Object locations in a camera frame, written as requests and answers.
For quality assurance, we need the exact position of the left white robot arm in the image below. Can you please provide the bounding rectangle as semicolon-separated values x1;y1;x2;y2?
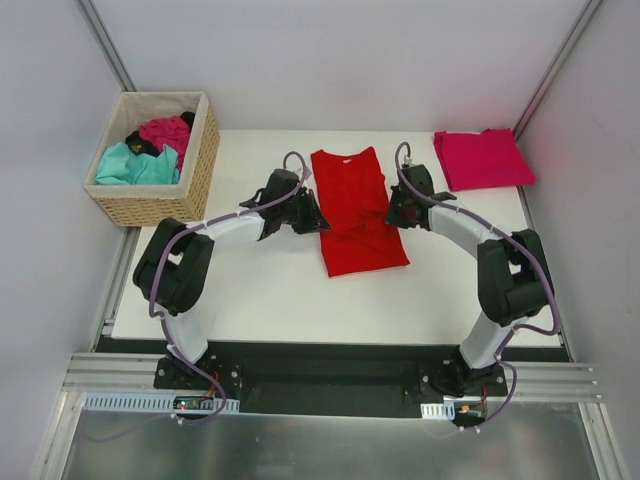
132;168;330;389

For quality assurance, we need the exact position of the magenta t shirt in basket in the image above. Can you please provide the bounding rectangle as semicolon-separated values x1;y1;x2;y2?
139;116;191;162

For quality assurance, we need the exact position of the teal t shirt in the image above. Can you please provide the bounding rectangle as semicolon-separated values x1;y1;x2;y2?
95;142;180;186

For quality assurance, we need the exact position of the woven wicker basket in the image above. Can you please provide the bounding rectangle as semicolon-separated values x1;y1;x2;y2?
84;91;220;227

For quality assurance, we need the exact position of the black t shirt in basket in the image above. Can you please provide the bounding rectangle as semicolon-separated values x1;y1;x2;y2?
125;111;195;157

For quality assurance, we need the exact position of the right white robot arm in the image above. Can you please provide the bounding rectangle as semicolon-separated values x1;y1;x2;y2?
386;163;553;397

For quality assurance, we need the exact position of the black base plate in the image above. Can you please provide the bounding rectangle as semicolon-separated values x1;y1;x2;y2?
94;337;516;419

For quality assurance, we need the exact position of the right grey cable duct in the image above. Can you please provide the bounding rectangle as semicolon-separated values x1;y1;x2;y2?
420;401;455;421

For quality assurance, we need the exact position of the magenta t shirt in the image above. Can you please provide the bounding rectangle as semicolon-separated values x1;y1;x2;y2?
139;116;191;162
433;129;536;192

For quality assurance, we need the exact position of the left grey cable duct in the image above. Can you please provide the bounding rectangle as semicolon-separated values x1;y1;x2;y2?
84;393;240;415

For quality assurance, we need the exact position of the red t shirt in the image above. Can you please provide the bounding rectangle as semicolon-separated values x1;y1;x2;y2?
311;147;410;277

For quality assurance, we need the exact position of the grey cable duct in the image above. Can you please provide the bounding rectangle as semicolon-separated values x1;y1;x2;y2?
420;401;455;421
84;393;240;415

